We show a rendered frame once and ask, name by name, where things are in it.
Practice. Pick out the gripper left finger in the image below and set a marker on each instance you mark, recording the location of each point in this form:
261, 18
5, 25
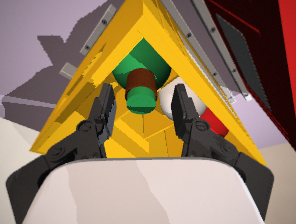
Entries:
87, 142

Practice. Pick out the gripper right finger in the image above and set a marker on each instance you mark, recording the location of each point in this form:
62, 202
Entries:
200, 141

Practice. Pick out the white bottle with brown label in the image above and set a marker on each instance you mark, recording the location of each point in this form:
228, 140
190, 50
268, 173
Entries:
166, 94

